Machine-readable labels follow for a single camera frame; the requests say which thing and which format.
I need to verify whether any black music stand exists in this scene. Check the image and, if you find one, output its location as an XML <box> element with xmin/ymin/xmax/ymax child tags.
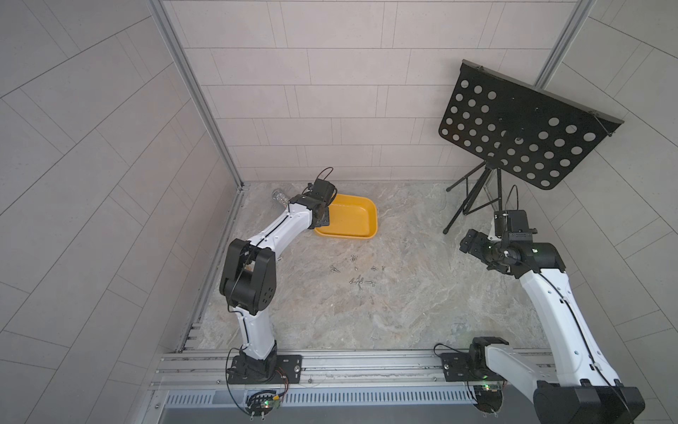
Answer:
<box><xmin>438</xmin><ymin>60</ymin><xmax>623</xmax><ymax>215</ymax></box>

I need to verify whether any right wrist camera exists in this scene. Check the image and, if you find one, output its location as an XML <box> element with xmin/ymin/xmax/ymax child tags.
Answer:
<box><xmin>494</xmin><ymin>210</ymin><xmax>537</xmax><ymax>243</ymax></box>

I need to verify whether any yellow plastic storage box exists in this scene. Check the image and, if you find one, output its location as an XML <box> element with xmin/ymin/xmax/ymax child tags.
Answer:
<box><xmin>314</xmin><ymin>194</ymin><xmax>378</xmax><ymax>240</ymax></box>

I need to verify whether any aluminium mounting rail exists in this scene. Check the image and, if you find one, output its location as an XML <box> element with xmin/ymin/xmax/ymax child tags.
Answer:
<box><xmin>150</xmin><ymin>347</ymin><xmax>501</xmax><ymax>390</ymax></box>

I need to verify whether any right circuit board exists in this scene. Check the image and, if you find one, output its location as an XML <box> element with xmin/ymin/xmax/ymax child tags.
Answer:
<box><xmin>470</xmin><ymin>384</ymin><xmax>503</xmax><ymax>415</ymax></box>

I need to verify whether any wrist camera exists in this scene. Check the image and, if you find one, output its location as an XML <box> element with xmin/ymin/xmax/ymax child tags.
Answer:
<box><xmin>494</xmin><ymin>210</ymin><xmax>537</xmax><ymax>243</ymax></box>
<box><xmin>307</xmin><ymin>178</ymin><xmax>337</xmax><ymax>205</ymax></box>

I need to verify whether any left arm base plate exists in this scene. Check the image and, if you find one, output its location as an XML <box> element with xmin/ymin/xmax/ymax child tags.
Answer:
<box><xmin>226</xmin><ymin>353</ymin><xmax>303</xmax><ymax>385</ymax></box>

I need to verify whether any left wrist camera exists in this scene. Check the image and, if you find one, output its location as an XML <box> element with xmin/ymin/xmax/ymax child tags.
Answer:
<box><xmin>307</xmin><ymin>178</ymin><xmax>337</xmax><ymax>205</ymax></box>

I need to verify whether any circuit board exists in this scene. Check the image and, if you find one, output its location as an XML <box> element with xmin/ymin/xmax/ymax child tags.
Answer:
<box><xmin>245</xmin><ymin>390</ymin><xmax>283</xmax><ymax>420</ymax></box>
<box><xmin>470</xmin><ymin>384</ymin><xmax>503</xmax><ymax>415</ymax></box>

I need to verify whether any glittery silver tube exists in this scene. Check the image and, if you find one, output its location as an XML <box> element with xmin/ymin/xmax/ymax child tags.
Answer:
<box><xmin>272</xmin><ymin>188</ymin><xmax>290</xmax><ymax>210</ymax></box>

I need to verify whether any left circuit board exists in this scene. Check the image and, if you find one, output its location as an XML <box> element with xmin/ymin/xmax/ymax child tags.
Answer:
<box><xmin>245</xmin><ymin>390</ymin><xmax>283</xmax><ymax>420</ymax></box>

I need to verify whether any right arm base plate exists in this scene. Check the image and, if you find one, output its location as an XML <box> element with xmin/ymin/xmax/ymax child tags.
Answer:
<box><xmin>437</xmin><ymin>352</ymin><xmax>504</xmax><ymax>383</ymax></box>

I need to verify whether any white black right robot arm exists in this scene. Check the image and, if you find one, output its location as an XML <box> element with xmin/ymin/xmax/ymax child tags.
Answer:
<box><xmin>460</xmin><ymin>230</ymin><xmax>646</xmax><ymax>423</ymax></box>

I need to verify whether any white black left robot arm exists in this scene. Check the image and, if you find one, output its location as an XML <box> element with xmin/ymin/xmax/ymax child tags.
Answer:
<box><xmin>219</xmin><ymin>192</ymin><xmax>337</xmax><ymax>361</ymax></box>

